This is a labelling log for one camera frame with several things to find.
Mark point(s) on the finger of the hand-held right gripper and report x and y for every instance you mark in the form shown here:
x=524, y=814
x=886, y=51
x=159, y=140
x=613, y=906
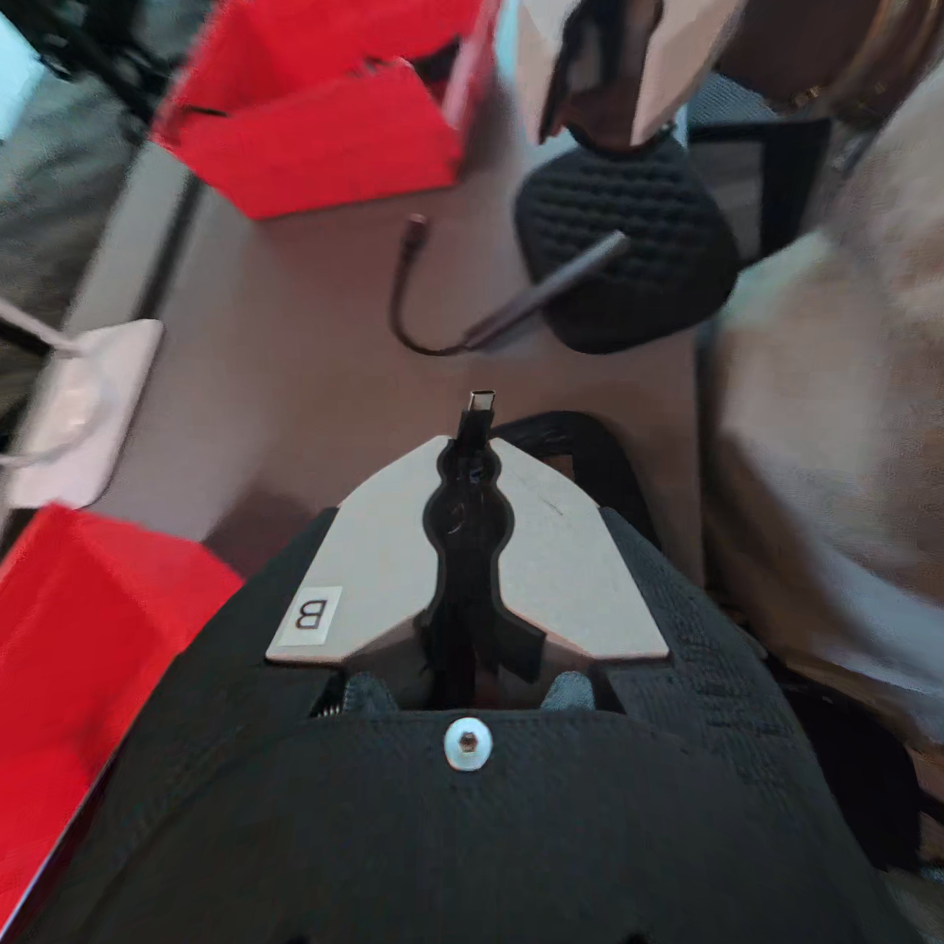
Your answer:
x=686, y=66
x=546, y=66

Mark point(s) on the large red plastic bin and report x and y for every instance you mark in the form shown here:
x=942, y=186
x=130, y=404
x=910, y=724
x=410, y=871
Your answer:
x=317, y=155

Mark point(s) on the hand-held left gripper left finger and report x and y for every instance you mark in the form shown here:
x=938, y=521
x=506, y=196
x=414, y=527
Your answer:
x=369, y=560

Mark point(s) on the small red plastic bin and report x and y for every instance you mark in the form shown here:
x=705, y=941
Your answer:
x=74, y=627

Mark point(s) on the person's right hand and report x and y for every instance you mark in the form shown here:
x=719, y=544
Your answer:
x=804, y=44

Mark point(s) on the black honeycomb wrist pad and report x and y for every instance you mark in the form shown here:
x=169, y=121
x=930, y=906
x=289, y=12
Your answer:
x=649, y=199

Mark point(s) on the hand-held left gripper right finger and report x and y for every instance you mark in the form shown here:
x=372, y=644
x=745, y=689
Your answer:
x=568, y=568

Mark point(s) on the grey usb hub with pigtail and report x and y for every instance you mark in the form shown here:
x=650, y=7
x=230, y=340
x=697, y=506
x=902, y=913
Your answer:
x=560, y=276

